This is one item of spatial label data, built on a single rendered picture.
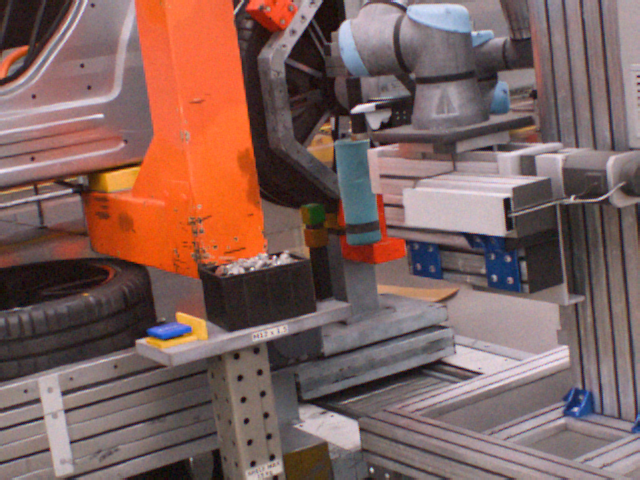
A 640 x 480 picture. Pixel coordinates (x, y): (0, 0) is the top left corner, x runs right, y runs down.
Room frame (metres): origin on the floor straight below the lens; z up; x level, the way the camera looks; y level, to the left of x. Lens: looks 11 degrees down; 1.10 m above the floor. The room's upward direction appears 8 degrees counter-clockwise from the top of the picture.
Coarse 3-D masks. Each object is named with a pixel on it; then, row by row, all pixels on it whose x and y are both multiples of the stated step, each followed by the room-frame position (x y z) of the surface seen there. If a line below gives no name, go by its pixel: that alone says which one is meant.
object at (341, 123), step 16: (336, 0) 3.61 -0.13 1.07; (320, 32) 3.44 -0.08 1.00; (320, 48) 3.44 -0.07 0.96; (288, 64) 3.39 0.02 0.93; (304, 64) 3.41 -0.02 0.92; (320, 64) 3.47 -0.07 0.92; (320, 80) 3.43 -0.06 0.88; (304, 96) 3.41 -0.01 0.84; (320, 96) 3.43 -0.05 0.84; (336, 112) 3.45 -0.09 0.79; (320, 128) 3.42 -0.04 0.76; (336, 128) 3.46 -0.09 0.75; (368, 128) 3.49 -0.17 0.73; (384, 128) 3.67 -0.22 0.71; (304, 144) 3.40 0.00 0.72; (384, 144) 3.62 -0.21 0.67; (336, 160) 3.44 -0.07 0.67
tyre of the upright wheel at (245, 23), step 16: (240, 0) 3.47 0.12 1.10; (240, 16) 3.39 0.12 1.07; (240, 32) 3.34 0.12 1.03; (256, 32) 3.33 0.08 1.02; (272, 32) 3.35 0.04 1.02; (240, 48) 3.31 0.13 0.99; (256, 48) 3.32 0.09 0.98; (256, 64) 3.32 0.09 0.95; (256, 80) 3.32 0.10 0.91; (256, 96) 3.31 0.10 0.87; (256, 112) 3.31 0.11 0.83; (256, 128) 3.31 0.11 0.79; (256, 144) 3.30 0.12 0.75; (256, 160) 3.31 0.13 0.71; (272, 160) 3.32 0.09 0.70; (272, 176) 3.33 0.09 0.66; (288, 176) 3.34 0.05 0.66; (304, 176) 3.36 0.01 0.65; (272, 192) 3.40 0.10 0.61; (288, 192) 3.34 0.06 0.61; (304, 192) 3.36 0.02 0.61; (320, 192) 3.38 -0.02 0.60; (336, 208) 3.41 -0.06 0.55
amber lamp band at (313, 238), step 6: (324, 228) 2.79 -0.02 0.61; (306, 234) 2.80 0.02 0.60; (312, 234) 2.78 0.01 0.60; (318, 234) 2.78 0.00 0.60; (324, 234) 2.79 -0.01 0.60; (306, 240) 2.80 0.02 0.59; (312, 240) 2.78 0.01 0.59; (318, 240) 2.78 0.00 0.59; (324, 240) 2.79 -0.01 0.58; (312, 246) 2.78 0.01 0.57; (318, 246) 2.78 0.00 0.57
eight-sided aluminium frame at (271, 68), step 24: (312, 0) 3.31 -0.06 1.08; (264, 48) 3.29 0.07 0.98; (288, 48) 3.27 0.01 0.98; (264, 72) 3.28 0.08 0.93; (264, 96) 3.28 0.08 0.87; (288, 96) 3.26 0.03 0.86; (288, 120) 3.26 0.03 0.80; (288, 144) 3.25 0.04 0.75; (312, 168) 3.28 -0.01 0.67; (336, 192) 3.31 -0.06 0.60
